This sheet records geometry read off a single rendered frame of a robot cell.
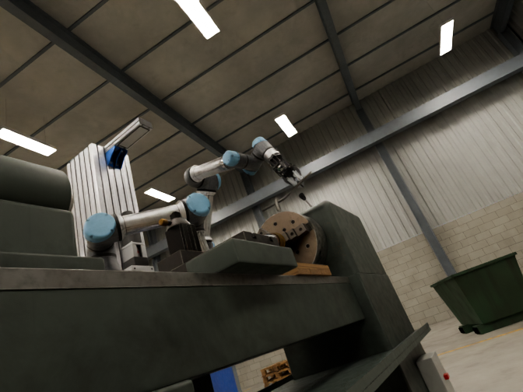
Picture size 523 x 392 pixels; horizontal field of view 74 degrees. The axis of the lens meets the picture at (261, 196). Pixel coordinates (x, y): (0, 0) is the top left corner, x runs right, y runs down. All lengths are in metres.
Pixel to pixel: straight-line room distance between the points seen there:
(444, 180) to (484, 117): 2.28
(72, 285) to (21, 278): 0.07
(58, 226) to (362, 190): 11.59
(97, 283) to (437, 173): 11.76
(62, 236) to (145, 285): 0.17
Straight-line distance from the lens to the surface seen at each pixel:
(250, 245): 0.83
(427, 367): 1.87
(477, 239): 11.60
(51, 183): 0.76
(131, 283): 0.62
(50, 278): 0.55
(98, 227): 1.50
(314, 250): 1.52
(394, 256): 11.47
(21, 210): 0.69
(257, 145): 1.74
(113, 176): 2.15
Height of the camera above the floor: 0.67
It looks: 24 degrees up
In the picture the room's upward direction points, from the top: 20 degrees counter-clockwise
